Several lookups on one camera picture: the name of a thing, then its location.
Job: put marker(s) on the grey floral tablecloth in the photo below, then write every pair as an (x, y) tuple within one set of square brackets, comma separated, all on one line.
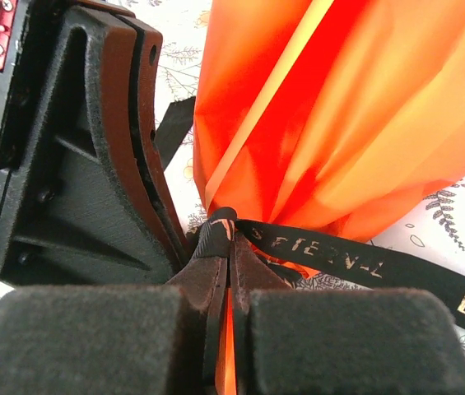
[(462, 238)]

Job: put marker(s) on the orange wrapping paper sheet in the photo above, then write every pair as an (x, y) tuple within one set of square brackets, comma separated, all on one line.
[(339, 123)]

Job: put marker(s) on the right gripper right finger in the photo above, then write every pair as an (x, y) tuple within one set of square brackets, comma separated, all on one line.
[(359, 345)]

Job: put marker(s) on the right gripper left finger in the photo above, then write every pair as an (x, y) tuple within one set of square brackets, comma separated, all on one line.
[(92, 341)]

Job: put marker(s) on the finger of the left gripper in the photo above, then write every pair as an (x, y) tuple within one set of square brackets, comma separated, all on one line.
[(71, 185), (150, 103)]

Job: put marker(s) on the black ribbon gold lettering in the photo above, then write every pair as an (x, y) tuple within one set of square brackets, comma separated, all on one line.
[(339, 255)]

